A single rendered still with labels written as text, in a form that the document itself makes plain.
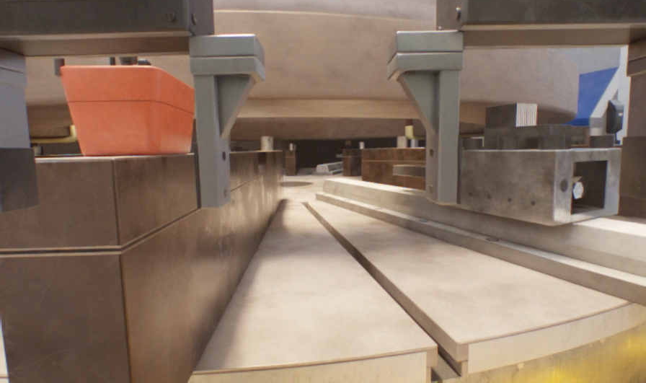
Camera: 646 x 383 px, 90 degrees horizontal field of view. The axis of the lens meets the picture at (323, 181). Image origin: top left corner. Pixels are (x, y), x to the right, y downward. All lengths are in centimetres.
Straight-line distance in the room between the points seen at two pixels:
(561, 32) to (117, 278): 45
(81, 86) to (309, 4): 91
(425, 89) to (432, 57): 2
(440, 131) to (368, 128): 507
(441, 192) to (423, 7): 133
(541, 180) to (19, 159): 110
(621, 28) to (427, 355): 61
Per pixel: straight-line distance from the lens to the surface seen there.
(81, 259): 45
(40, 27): 25
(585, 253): 120
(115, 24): 23
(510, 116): 134
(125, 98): 55
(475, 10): 22
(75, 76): 58
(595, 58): 705
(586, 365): 111
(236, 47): 21
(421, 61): 21
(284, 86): 110
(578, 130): 337
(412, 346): 73
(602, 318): 104
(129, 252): 44
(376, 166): 277
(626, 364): 127
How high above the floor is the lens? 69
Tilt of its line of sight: 6 degrees down
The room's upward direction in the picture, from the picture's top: 1 degrees counter-clockwise
